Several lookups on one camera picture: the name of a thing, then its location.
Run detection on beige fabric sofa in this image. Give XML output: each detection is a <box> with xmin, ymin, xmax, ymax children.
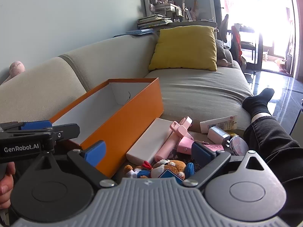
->
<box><xmin>0</xmin><ymin>26</ymin><xmax>254</xmax><ymax>135</ymax></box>

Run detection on orange cardboard box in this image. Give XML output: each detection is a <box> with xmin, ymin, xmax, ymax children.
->
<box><xmin>48</xmin><ymin>78</ymin><xmax>164</xmax><ymax>179</ymax></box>

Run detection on pink plush toy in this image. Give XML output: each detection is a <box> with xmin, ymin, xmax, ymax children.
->
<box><xmin>216</xmin><ymin>58</ymin><xmax>235</xmax><ymax>68</ymax></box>
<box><xmin>1</xmin><ymin>61</ymin><xmax>25</xmax><ymax>85</ymax></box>

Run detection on yellow pillow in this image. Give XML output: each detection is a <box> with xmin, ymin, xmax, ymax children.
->
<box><xmin>148</xmin><ymin>25</ymin><xmax>218</xmax><ymax>72</ymax></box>

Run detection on dark dining table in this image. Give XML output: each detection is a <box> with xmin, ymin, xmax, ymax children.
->
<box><xmin>237</xmin><ymin>24</ymin><xmax>264</xmax><ymax>64</ymax></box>

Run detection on cluttered desk organizer shelf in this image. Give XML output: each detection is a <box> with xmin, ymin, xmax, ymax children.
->
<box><xmin>143</xmin><ymin>0</ymin><xmax>185</xmax><ymax>19</ymax></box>

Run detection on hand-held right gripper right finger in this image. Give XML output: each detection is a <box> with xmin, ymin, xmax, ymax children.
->
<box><xmin>183</xmin><ymin>141</ymin><xmax>273</xmax><ymax>187</ymax></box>

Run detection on white lotion tube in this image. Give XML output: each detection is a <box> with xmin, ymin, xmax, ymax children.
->
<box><xmin>199</xmin><ymin>115</ymin><xmax>237</xmax><ymax>134</ymax></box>

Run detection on grey checkered pillow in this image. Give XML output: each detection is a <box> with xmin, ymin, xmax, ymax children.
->
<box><xmin>215</xmin><ymin>39</ymin><xmax>228</xmax><ymax>59</ymax></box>

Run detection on brown fox plush toy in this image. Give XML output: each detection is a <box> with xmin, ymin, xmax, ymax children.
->
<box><xmin>123</xmin><ymin>159</ymin><xmax>195</xmax><ymax>186</ymax></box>

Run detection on round pink compact mirror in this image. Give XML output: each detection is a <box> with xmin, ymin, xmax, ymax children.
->
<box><xmin>228</xmin><ymin>136</ymin><xmax>249</xmax><ymax>156</ymax></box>

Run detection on white rectangular box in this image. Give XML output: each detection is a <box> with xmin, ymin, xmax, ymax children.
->
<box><xmin>126</xmin><ymin>118</ymin><xmax>177</xmax><ymax>165</ymax></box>

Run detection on pink selfie stick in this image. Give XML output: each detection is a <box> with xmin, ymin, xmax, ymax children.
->
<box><xmin>154</xmin><ymin>116</ymin><xmax>193</xmax><ymax>162</ymax></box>

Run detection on stack of books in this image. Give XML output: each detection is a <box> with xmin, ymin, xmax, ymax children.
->
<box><xmin>137</xmin><ymin>14</ymin><xmax>173</xmax><ymax>28</ymax></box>

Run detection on pink case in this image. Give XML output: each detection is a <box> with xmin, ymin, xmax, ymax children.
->
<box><xmin>176</xmin><ymin>137</ymin><xmax>196</xmax><ymax>154</ymax></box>

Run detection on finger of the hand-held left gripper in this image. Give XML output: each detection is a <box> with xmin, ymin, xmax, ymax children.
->
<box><xmin>0</xmin><ymin>120</ymin><xmax>53</xmax><ymax>133</ymax></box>
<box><xmin>50</xmin><ymin>123</ymin><xmax>80</xmax><ymax>147</ymax></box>

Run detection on person's black sock foot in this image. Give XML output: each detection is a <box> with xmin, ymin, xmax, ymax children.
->
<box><xmin>242</xmin><ymin>88</ymin><xmax>275</xmax><ymax>117</ymax></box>

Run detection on flat blue books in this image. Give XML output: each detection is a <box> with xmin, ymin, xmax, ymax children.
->
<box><xmin>114</xmin><ymin>28</ymin><xmax>156</xmax><ymax>38</ymax></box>

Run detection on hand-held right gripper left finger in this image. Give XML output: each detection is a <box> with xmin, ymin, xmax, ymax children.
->
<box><xmin>28</xmin><ymin>141</ymin><xmax>118</xmax><ymax>188</ymax></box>

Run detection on white charger plug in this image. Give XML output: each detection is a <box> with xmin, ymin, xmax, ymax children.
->
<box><xmin>208</xmin><ymin>126</ymin><xmax>231</xmax><ymax>148</ymax></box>

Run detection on red cloth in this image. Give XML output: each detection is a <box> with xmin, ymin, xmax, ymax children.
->
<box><xmin>231</xmin><ymin>25</ymin><xmax>242</xmax><ymax>64</ymax></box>

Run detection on white desk lamp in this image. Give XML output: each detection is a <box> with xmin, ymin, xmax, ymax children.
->
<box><xmin>181</xmin><ymin>0</ymin><xmax>193</xmax><ymax>21</ymax></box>

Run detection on person's left hand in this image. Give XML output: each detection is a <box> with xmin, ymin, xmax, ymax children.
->
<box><xmin>0</xmin><ymin>162</ymin><xmax>16</xmax><ymax>210</ymax></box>

